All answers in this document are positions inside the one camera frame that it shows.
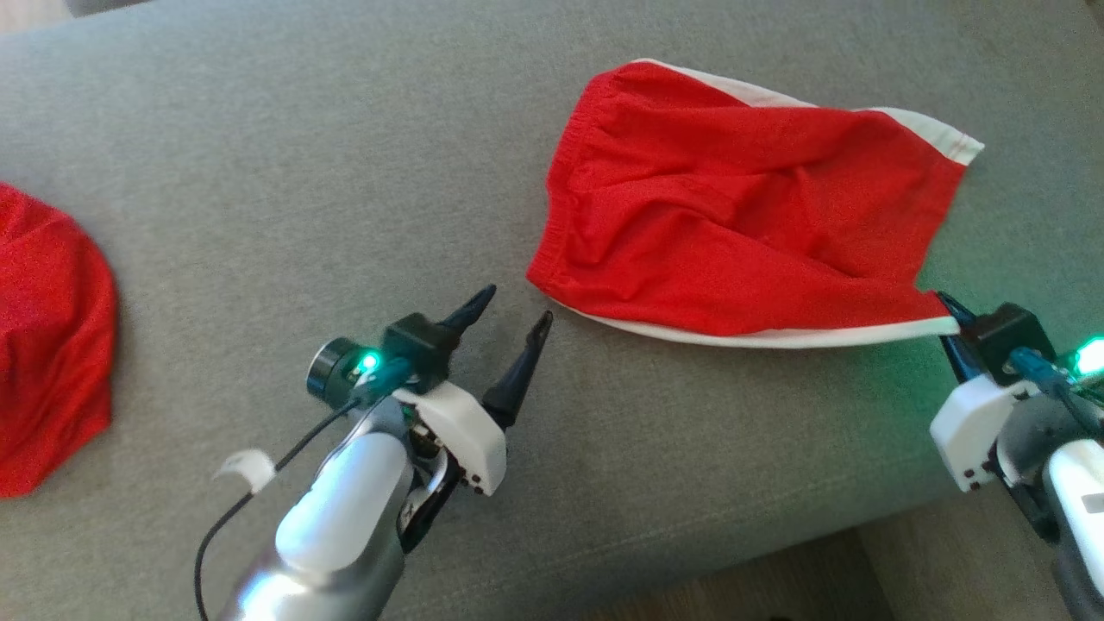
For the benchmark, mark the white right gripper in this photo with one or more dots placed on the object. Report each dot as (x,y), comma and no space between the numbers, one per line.
(970,431)

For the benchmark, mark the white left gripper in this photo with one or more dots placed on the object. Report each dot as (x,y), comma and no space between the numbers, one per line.
(457,431)

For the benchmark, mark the red shorts with white trim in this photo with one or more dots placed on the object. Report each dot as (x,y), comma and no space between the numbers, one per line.
(733,216)

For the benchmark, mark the red jersey with white sleeves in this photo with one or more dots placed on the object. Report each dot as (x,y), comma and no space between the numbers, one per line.
(52,345)

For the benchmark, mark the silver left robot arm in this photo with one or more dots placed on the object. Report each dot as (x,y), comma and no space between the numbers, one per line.
(345,509)

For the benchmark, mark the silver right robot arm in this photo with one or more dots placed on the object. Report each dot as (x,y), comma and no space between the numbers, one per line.
(1082,483)

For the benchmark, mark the grey sofa seat cushion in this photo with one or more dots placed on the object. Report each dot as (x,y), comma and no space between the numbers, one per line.
(302,172)

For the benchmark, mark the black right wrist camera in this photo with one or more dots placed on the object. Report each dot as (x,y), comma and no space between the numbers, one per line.
(1009,332)

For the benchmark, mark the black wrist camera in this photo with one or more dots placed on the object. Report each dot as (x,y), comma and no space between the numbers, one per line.
(423,345)
(1009,332)

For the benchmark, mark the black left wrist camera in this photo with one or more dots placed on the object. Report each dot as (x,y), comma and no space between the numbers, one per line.
(423,345)

